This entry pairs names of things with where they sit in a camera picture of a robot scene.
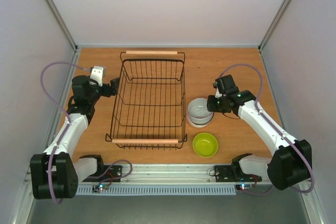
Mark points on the blue floral white bowl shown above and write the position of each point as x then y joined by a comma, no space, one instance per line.
198,125

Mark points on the black wire dish rack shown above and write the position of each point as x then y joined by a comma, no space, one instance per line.
149,111

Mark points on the aluminium mounting rail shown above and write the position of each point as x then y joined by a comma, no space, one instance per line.
158,174

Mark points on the small circuit board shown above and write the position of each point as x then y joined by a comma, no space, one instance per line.
244,186
101,187

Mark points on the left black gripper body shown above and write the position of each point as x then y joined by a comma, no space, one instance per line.
107,93

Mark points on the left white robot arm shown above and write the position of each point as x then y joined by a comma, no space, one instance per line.
54,175

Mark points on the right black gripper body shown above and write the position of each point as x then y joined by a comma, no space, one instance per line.
212,103

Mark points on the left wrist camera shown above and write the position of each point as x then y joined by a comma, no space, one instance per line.
96,75

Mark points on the grey dotted bowl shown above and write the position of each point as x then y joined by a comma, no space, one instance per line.
197,108

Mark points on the left small circuit board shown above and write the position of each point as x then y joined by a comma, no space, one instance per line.
101,187

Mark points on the right small circuit board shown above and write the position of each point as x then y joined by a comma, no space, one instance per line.
244,186

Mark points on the white ribbed bowl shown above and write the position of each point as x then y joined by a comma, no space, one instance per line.
200,120

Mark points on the green plastic bowl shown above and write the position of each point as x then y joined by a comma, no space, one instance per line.
205,144

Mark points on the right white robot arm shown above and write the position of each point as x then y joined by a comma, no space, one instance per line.
291,159

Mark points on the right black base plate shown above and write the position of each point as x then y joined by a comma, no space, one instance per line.
224,174

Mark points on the grey slotted cable duct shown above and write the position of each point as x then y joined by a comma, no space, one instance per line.
157,190

